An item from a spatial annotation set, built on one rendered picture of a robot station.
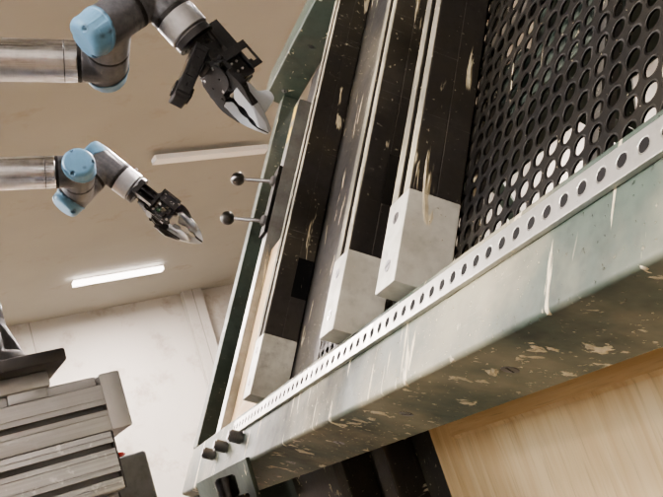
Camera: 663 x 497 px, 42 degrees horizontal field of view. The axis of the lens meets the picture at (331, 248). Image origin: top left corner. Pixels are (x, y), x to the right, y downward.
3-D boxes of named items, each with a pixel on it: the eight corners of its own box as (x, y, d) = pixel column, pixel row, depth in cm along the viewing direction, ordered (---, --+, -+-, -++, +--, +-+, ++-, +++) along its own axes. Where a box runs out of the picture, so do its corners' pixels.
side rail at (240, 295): (232, 459, 232) (192, 449, 230) (311, 115, 276) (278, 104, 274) (237, 456, 227) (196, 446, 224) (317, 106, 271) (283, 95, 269)
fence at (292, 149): (231, 440, 209) (214, 436, 208) (307, 110, 247) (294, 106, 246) (235, 438, 204) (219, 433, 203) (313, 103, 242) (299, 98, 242)
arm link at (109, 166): (73, 169, 219) (96, 146, 222) (108, 196, 219) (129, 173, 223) (74, 156, 211) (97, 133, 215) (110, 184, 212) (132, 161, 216)
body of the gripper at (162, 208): (165, 225, 213) (125, 194, 212) (163, 233, 221) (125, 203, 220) (184, 202, 215) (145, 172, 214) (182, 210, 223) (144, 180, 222)
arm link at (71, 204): (48, 186, 204) (80, 155, 209) (49, 204, 214) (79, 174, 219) (76, 207, 204) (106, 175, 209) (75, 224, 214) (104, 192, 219)
